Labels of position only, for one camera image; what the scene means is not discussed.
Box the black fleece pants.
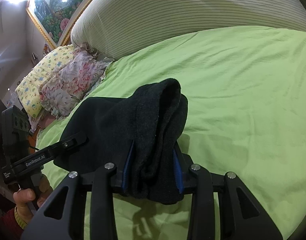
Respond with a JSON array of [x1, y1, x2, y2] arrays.
[[54, 78, 188, 205]]

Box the left forearm red sleeve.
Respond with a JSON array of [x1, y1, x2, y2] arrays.
[[0, 207, 27, 239]]

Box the left hand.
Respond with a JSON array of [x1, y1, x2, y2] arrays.
[[13, 174, 53, 224]]

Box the yellow patterned pillow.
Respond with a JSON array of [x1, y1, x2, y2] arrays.
[[15, 44, 74, 118]]

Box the pink floral pillow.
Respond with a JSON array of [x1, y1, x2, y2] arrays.
[[38, 43, 114, 119]]

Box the light green bed sheet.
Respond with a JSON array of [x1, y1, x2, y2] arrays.
[[35, 25, 306, 240]]

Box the gold framed landscape painting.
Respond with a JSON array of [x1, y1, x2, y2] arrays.
[[26, 0, 92, 49]]

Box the white striped headboard cushion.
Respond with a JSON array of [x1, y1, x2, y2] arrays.
[[70, 0, 306, 59]]

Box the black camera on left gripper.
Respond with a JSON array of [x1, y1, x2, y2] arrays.
[[1, 106, 30, 165]]

